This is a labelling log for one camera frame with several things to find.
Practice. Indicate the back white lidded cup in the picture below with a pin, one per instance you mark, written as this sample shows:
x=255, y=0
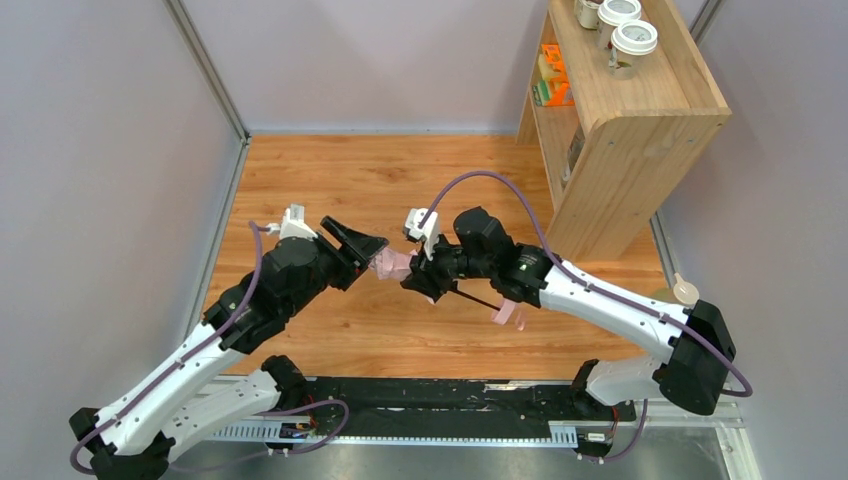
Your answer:
x=586, y=13

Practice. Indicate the orange box on shelf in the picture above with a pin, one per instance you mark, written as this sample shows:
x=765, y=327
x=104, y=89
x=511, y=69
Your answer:
x=551, y=86

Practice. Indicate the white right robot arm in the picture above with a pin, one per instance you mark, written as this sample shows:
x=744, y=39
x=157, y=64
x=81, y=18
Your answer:
x=689, y=349

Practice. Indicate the green juice bottle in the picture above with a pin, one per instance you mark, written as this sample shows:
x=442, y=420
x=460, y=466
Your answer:
x=680, y=291

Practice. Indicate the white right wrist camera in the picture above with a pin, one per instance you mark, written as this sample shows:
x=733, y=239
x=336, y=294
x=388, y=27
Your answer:
x=423, y=226

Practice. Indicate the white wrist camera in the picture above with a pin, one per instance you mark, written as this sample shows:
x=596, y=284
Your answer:
x=423, y=226
x=291, y=225

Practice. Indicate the pink folding umbrella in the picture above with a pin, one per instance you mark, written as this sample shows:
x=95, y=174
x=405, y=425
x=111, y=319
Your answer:
x=391, y=264

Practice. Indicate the front white lidded cup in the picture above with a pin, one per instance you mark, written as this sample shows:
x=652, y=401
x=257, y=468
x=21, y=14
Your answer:
x=631, y=43

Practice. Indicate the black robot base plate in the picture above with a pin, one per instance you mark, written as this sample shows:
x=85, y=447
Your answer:
x=468, y=411

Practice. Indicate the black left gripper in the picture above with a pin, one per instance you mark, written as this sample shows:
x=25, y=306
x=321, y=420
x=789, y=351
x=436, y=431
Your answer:
x=340, y=250

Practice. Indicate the middle white lidded cup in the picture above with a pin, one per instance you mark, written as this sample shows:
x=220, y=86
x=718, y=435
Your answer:
x=611, y=14

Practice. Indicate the aluminium frame rail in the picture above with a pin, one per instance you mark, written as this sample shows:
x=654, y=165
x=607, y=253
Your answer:
x=289, y=433

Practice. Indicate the white lidded cup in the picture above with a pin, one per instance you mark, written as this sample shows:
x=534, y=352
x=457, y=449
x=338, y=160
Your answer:
x=631, y=43
x=611, y=14
x=586, y=13

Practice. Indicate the wooden shelf unit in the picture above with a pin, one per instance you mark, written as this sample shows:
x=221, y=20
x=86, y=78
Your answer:
x=615, y=155

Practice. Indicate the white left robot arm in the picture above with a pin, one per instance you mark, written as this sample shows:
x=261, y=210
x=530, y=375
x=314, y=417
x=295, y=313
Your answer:
x=142, y=433

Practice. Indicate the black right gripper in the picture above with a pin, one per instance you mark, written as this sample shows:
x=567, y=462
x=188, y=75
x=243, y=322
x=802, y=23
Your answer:
x=424, y=275

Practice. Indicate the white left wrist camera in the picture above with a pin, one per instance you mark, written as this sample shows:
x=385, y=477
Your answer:
x=291, y=225

